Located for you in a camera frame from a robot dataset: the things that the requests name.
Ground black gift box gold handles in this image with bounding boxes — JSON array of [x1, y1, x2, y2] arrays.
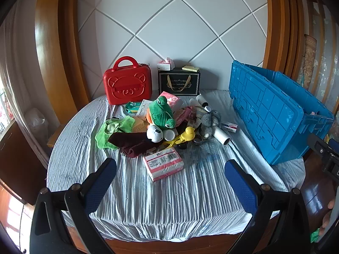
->
[[158, 67, 201, 96]]

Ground small red white box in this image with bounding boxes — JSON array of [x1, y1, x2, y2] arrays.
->
[[221, 122, 238, 133]]

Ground red bear suitcase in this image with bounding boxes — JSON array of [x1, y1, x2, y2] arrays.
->
[[103, 56, 152, 105]]

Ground green wipes packet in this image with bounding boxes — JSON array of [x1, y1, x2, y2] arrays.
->
[[125, 101, 143, 113]]

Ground sheer white curtain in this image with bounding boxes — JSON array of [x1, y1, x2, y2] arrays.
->
[[0, 3, 40, 138]]

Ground wooden glass partition screen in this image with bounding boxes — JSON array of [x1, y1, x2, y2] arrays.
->
[[304, 0, 339, 104]]

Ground green frog plush toy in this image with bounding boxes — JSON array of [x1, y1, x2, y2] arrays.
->
[[147, 96, 176, 130]]

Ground beige box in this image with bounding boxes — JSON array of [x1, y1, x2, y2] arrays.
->
[[132, 116, 148, 133]]

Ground person's right hand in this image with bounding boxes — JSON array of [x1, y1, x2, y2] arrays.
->
[[318, 200, 337, 238]]

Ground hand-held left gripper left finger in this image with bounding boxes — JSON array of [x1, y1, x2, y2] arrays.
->
[[30, 158, 117, 254]]

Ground white pink tissue box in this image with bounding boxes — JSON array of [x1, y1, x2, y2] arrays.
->
[[157, 57, 176, 71]]

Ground dark red cloth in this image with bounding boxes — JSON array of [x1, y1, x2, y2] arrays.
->
[[108, 131, 162, 158]]

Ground white green medicine box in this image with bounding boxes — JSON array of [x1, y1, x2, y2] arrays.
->
[[136, 99, 151, 122]]

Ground pink white tissue packet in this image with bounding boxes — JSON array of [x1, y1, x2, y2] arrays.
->
[[143, 147, 184, 182]]

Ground blue plastic crate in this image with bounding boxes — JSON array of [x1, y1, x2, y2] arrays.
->
[[228, 60, 335, 166]]

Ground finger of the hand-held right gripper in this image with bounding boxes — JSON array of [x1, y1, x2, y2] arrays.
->
[[307, 134, 339, 156]]

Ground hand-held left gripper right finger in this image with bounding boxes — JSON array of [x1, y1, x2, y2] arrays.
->
[[224, 159, 310, 254]]

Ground yellow duck clamp toy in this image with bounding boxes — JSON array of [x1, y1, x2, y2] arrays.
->
[[161, 126, 195, 145]]

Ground wooden headboard frame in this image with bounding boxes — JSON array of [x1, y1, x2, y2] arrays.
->
[[34, 0, 305, 109]]

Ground clear plastic bag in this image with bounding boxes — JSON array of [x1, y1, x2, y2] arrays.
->
[[24, 108, 49, 141]]

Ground grey plush toy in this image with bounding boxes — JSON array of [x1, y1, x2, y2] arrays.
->
[[198, 110, 222, 141]]

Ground pink tissue pack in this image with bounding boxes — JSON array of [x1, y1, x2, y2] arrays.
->
[[159, 91, 181, 109]]

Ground dark wooden cabinet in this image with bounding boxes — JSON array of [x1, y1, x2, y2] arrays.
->
[[0, 122, 49, 204]]

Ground white padded headboard panel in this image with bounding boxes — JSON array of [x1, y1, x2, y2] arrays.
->
[[77, 0, 268, 96]]

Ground white snowman plush toy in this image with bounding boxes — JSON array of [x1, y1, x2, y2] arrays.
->
[[146, 125, 165, 144]]

